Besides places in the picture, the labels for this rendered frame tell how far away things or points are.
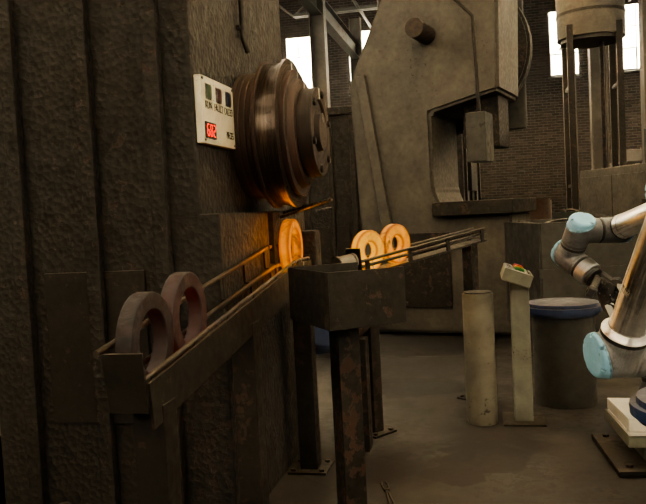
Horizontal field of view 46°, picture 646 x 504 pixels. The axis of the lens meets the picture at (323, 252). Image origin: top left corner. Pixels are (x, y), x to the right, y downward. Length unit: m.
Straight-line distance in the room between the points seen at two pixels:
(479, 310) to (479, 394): 0.33
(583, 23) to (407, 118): 6.22
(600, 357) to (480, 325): 0.60
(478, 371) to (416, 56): 2.67
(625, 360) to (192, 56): 1.59
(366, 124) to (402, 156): 0.33
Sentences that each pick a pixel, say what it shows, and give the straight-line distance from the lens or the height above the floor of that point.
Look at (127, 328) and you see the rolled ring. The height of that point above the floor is 0.68.
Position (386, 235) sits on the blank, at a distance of 2.97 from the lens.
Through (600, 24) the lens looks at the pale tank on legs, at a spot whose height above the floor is 3.14.
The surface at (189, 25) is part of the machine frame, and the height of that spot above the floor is 1.37.
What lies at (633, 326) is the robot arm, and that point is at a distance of 2.53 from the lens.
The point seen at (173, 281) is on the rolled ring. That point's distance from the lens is 1.56.
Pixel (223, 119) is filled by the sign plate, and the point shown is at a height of 1.14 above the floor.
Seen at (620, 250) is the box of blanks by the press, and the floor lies 0.57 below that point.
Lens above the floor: 0.86
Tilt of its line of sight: 3 degrees down
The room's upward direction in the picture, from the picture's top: 3 degrees counter-clockwise
